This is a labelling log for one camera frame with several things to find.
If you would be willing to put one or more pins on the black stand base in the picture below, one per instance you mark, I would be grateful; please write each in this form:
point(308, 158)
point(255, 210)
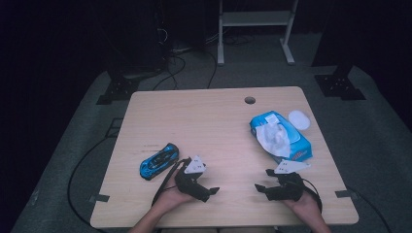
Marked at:
point(118, 89)
point(338, 85)

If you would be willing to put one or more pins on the person's left hand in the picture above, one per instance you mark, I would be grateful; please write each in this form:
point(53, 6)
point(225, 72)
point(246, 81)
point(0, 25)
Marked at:
point(170, 199)

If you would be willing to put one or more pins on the dark equipment cabinet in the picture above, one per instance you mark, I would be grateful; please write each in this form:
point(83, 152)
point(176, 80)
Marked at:
point(139, 39)

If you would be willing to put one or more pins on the grey tape piece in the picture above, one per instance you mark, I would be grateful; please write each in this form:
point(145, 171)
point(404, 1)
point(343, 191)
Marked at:
point(346, 193)
point(98, 198)

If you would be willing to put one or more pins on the white metal stand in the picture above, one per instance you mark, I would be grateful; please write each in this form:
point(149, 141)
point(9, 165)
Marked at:
point(256, 17)

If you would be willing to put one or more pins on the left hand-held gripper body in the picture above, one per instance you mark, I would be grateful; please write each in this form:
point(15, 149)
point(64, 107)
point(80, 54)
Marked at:
point(191, 183)

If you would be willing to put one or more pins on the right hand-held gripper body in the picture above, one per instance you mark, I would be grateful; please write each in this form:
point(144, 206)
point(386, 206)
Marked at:
point(288, 189)

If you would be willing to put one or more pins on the blue wet wipe pack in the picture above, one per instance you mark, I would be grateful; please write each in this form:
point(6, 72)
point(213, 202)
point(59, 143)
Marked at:
point(299, 152)

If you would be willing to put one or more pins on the blue toy car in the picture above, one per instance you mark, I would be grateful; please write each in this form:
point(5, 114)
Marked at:
point(158, 161)

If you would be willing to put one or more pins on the person's right hand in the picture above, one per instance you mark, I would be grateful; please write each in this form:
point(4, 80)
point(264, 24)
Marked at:
point(306, 207)

